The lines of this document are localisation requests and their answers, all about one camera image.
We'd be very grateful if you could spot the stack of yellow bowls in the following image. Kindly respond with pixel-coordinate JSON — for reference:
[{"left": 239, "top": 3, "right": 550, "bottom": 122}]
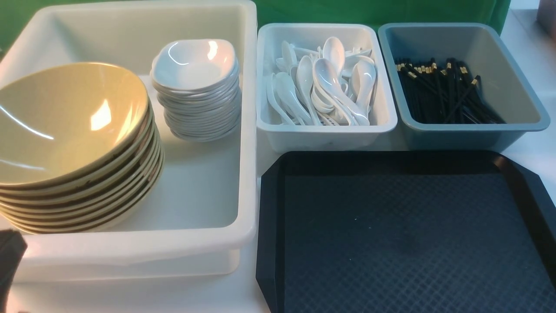
[{"left": 0, "top": 100, "right": 165, "bottom": 235}]

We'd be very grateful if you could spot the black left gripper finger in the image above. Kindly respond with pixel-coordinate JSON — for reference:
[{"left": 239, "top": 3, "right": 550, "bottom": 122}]
[{"left": 0, "top": 230, "right": 27, "bottom": 313}]

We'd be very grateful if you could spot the stack of white dishes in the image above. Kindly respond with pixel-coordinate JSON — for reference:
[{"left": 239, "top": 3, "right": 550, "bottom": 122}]
[{"left": 151, "top": 74, "right": 242, "bottom": 142}]

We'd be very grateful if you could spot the pile of black chopsticks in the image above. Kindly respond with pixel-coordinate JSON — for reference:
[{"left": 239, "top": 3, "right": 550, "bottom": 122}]
[{"left": 394, "top": 58, "right": 506, "bottom": 124}]

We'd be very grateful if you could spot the blue-grey chopstick bin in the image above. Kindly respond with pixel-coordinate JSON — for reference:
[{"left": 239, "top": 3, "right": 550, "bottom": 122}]
[{"left": 378, "top": 23, "right": 550, "bottom": 152}]

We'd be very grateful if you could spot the pile of white spoons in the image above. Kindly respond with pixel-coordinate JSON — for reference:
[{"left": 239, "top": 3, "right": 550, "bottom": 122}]
[{"left": 264, "top": 36, "right": 378, "bottom": 126}]

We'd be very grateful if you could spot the green backdrop cloth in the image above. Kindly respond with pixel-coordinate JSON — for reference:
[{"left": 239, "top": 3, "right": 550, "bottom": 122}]
[{"left": 0, "top": 0, "right": 512, "bottom": 52}]

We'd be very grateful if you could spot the black serving tray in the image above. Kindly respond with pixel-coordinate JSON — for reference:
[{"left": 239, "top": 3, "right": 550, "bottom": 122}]
[{"left": 256, "top": 150, "right": 556, "bottom": 313}]

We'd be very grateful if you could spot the white soup spoon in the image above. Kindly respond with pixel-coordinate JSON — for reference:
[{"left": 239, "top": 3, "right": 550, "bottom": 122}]
[{"left": 312, "top": 59, "right": 370, "bottom": 126}]

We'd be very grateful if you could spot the white square sauce dish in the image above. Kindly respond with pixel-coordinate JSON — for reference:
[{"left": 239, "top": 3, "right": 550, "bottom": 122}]
[{"left": 150, "top": 38, "right": 239, "bottom": 93}]

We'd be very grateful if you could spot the white spoon bin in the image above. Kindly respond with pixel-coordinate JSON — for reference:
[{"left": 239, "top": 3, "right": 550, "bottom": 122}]
[{"left": 255, "top": 23, "right": 398, "bottom": 154}]

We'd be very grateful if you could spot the yellow noodle bowl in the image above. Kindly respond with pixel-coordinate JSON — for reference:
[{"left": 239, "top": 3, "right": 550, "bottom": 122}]
[{"left": 0, "top": 62, "right": 149, "bottom": 189}]

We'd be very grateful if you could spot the large white plastic tub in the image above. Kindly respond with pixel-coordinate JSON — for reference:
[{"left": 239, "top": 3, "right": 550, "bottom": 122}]
[{"left": 1, "top": 0, "right": 258, "bottom": 283}]

